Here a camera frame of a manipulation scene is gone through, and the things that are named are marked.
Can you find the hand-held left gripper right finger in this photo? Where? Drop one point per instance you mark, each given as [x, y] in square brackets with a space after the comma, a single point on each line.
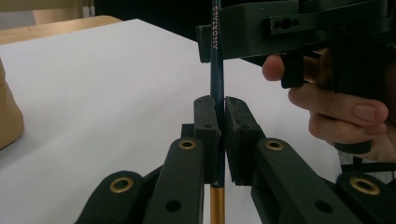
[280, 180]

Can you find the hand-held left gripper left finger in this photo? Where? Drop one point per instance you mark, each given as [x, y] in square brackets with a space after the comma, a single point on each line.
[177, 180]

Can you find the black chopstick with gold end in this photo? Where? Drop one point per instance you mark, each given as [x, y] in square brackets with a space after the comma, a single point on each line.
[217, 77]

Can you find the wooden cup with animal figure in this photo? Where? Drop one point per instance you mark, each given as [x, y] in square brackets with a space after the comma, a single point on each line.
[9, 118]

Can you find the black curtain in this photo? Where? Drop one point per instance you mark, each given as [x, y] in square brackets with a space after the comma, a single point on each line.
[155, 12]

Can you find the white table mat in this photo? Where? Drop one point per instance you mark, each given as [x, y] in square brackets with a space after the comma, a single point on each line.
[93, 93]

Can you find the light wooden shelf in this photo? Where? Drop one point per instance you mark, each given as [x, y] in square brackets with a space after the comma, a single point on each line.
[56, 15]

